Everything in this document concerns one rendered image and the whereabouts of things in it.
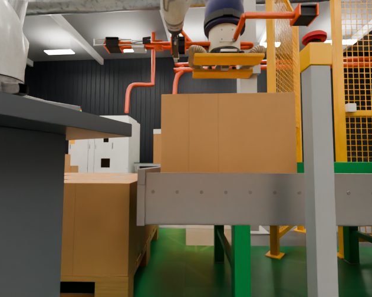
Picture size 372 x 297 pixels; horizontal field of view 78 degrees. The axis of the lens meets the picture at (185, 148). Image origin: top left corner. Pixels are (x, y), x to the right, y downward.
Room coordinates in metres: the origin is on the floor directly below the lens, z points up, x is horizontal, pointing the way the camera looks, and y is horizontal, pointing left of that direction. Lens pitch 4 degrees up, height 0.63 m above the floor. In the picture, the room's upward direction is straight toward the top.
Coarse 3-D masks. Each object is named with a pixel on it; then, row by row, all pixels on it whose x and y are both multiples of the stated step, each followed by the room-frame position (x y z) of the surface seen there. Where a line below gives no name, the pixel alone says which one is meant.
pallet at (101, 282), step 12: (156, 228) 1.88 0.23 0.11; (144, 252) 1.38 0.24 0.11; (144, 264) 1.44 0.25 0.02; (72, 276) 1.02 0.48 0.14; (84, 276) 1.02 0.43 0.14; (96, 276) 1.02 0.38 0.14; (108, 276) 1.02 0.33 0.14; (120, 276) 1.02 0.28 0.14; (132, 276) 1.09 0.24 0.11; (96, 288) 1.02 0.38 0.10; (108, 288) 1.02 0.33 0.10; (120, 288) 1.02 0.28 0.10; (132, 288) 1.09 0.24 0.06
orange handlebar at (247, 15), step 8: (248, 16) 0.95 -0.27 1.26; (256, 16) 0.95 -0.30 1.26; (264, 16) 0.95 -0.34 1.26; (272, 16) 0.95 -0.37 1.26; (280, 16) 0.95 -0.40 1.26; (288, 16) 0.95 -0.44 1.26; (240, 24) 1.01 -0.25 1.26; (160, 40) 1.19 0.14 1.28; (128, 48) 1.23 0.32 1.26; (152, 48) 1.23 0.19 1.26; (160, 48) 1.21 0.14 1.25; (168, 48) 1.23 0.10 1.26; (208, 48) 1.23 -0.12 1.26; (248, 48) 1.23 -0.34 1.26
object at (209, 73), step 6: (198, 72) 1.27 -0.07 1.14; (204, 72) 1.27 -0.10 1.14; (210, 72) 1.27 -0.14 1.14; (216, 72) 1.27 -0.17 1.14; (222, 72) 1.27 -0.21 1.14; (228, 72) 1.27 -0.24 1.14; (234, 72) 1.27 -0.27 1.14; (240, 72) 1.27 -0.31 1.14; (246, 72) 1.27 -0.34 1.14; (252, 72) 1.27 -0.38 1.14
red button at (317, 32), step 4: (312, 32) 0.68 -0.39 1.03; (316, 32) 0.68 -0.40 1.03; (320, 32) 0.67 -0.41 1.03; (324, 32) 0.68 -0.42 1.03; (304, 36) 0.70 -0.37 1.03; (308, 36) 0.69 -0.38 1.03; (312, 36) 0.68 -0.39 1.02; (316, 36) 0.68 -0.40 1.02; (320, 36) 0.68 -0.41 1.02; (324, 36) 0.69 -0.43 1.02; (304, 40) 0.71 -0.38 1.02; (308, 40) 0.70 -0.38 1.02; (312, 40) 0.69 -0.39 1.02; (316, 40) 0.69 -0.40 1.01; (320, 40) 0.69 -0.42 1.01; (324, 40) 0.70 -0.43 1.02; (304, 44) 0.72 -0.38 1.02
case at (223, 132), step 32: (192, 96) 1.03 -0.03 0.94; (224, 96) 1.02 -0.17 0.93; (256, 96) 1.01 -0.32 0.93; (288, 96) 1.00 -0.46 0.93; (192, 128) 1.03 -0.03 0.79; (224, 128) 1.02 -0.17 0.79; (256, 128) 1.01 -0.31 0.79; (288, 128) 1.00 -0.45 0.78; (160, 160) 1.04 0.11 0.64; (192, 160) 1.03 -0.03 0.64; (224, 160) 1.02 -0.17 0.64; (256, 160) 1.01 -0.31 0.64; (288, 160) 1.00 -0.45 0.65
